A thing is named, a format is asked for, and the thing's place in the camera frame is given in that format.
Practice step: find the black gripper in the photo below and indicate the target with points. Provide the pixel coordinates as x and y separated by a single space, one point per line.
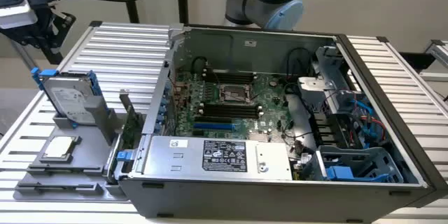
43 31

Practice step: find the hard disk with blue carrier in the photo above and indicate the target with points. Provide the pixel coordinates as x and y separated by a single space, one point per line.
68 98

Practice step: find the grey parts rack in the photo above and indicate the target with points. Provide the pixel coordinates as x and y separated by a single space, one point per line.
101 119

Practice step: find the green graphics card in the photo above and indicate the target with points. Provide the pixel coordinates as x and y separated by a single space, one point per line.
132 127

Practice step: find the silver CPU chip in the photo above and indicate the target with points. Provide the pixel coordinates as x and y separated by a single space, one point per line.
59 148

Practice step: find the blue case latch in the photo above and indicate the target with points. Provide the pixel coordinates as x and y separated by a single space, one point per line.
123 155

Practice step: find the black RAM slot bank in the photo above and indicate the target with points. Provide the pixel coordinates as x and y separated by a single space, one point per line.
232 111
231 77

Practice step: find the CPU socket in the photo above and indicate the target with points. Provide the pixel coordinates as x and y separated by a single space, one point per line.
236 94

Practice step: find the blue expansion slot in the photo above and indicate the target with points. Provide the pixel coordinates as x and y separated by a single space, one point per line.
213 127

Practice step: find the silver power supply unit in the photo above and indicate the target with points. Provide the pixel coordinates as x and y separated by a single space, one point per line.
196 161

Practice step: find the green motherboard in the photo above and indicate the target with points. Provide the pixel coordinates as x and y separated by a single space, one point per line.
265 103

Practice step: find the silver chipset heat sink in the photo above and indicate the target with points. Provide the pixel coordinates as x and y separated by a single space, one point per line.
260 137

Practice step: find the metal drive cage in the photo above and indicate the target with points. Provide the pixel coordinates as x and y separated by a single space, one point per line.
332 85

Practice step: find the open black PC case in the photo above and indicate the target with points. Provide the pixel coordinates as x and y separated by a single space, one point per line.
265 197

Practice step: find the blue drive cage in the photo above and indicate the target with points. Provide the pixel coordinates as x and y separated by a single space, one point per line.
364 161

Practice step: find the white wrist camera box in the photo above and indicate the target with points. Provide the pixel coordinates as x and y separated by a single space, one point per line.
15 11

